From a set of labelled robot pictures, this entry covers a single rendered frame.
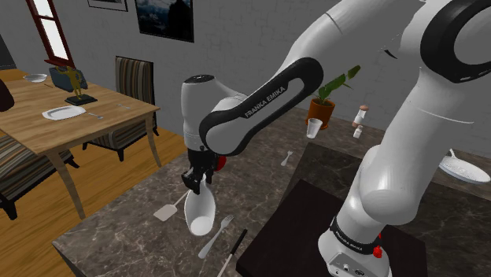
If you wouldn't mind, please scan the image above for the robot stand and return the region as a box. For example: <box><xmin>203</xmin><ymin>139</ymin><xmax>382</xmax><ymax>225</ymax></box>
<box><xmin>235</xmin><ymin>179</ymin><xmax>429</xmax><ymax>277</ymax></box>

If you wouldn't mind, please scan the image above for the striped chair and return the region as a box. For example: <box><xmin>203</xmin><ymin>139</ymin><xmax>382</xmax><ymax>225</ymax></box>
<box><xmin>82</xmin><ymin>55</ymin><xmax>161</xmax><ymax>162</ymax></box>
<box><xmin>0</xmin><ymin>133</ymin><xmax>81</xmax><ymax>221</ymax></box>

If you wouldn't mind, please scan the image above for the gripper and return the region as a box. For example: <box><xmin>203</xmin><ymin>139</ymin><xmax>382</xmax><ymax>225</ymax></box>
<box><xmin>181</xmin><ymin>146</ymin><xmax>220</xmax><ymax>196</ymax></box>

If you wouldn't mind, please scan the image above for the potted green plant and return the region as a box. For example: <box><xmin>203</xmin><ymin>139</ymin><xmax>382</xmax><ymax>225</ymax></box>
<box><xmin>305</xmin><ymin>65</ymin><xmax>362</xmax><ymax>131</ymax></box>

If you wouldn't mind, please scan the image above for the silver fork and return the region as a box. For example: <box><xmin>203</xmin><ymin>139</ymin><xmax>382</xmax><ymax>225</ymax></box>
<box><xmin>198</xmin><ymin>214</ymin><xmax>235</xmax><ymax>260</ymax></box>

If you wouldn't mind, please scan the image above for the black and white stick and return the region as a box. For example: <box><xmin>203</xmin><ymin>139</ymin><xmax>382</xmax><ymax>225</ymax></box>
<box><xmin>216</xmin><ymin>228</ymin><xmax>249</xmax><ymax>277</ymax></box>

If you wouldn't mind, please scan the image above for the white pan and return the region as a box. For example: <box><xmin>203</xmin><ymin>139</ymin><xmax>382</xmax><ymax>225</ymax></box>
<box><xmin>437</xmin><ymin>148</ymin><xmax>491</xmax><ymax>185</ymax></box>

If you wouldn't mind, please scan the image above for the white shaker with brown cap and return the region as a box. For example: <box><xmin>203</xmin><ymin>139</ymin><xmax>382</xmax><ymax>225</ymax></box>
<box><xmin>351</xmin><ymin>105</ymin><xmax>371</xmax><ymax>129</ymax></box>

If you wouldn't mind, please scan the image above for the red framed window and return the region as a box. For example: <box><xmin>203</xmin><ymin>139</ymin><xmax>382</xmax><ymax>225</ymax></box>
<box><xmin>25</xmin><ymin>0</ymin><xmax>76</xmax><ymax>69</ymax></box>

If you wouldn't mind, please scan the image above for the white bowl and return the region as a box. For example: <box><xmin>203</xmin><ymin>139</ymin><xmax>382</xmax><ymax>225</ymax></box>
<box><xmin>183</xmin><ymin>177</ymin><xmax>217</xmax><ymax>237</ymax></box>

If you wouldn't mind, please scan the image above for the white spatula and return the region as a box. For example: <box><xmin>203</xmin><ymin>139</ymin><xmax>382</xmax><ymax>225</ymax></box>
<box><xmin>153</xmin><ymin>190</ymin><xmax>191</xmax><ymax>223</ymax></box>

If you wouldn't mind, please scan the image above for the wooden dining table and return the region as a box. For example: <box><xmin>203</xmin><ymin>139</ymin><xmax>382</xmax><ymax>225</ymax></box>
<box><xmin>0</xmin><ymin>65</ymin><xmax>161</xmax><ymax>221</ymax></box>

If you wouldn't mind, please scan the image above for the framed wall picture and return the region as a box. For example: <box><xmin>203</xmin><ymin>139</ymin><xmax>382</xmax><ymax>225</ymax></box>
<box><xmin>87</xmin><ymin>0</ymin><xmax>129</xmax><ymax>13</ymax></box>

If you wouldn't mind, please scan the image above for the dark landscape wall picture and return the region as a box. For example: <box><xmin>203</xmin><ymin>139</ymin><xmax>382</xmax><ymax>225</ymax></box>
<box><xmin>134</xmin><ymin>0</ymin><xmax>195</xmax><ymax>43</ymax></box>

